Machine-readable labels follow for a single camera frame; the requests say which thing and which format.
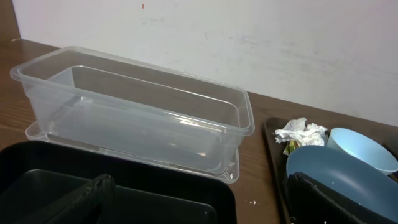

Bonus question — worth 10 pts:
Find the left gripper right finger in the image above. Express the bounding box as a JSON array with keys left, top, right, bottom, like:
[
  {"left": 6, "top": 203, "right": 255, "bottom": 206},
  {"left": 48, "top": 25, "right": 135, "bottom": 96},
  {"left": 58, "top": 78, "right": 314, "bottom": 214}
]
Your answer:
[{"left": 285, "top": 172, "right": 395, "bottom": 224}]

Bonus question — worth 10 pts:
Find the dark brown serving tray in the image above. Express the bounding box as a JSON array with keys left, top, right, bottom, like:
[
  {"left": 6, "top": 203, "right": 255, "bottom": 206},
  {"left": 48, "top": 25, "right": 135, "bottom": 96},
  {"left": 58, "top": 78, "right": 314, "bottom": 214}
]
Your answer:
[{"left": 262, "top": 117, "right": 398, "bottom": 224}]

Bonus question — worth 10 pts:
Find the clear plastic bin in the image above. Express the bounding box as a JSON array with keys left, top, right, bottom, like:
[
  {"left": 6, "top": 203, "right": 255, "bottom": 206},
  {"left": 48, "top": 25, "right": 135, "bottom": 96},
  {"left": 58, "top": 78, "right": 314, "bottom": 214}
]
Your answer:
[{"left": 10, "top": 47, "right": 255, "bottom": 175}]

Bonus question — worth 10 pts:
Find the crumpled white tissue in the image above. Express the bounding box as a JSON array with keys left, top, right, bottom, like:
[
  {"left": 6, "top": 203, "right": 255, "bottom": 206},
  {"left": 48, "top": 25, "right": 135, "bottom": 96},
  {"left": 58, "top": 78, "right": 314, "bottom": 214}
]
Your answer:
[{"left": 274, "top": 118, "right": 328, "bottom": 146}]

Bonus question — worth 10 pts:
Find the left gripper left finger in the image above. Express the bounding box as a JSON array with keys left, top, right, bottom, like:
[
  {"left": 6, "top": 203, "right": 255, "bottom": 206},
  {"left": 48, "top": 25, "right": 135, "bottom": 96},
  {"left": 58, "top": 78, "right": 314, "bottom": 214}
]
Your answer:
[{"left": 14, "top": 174, "right": 116, "bottom": 224}]

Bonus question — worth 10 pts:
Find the yellow green wrapper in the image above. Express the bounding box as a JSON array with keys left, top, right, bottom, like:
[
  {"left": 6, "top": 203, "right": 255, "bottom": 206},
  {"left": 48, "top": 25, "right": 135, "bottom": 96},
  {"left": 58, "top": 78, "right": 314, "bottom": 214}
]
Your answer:
[{"left": 283, "top": 141, "right": 300, "bottom": 156}]

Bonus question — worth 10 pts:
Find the light blue bowl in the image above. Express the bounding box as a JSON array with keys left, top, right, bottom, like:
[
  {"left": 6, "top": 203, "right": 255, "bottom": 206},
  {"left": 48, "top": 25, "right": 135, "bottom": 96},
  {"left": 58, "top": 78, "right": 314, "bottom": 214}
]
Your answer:
[{"left": 326, "top": 128, "right": 397, "bottom": 175}]

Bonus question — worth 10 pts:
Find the black plastic bin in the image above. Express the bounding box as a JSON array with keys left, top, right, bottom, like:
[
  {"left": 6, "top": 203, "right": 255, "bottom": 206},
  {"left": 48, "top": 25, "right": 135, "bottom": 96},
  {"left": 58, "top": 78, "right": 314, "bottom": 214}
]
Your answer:
[{"left": 1, "top": 141, "right": 237, "bottom": 223}]

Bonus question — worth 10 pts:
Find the dark blue plate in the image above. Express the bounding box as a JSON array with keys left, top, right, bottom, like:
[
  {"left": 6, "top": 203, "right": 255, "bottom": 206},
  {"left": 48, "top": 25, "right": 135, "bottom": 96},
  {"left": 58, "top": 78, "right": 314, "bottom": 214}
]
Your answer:
[{"left": 286, "top": 146, "right": 397, "bottom": 222}]

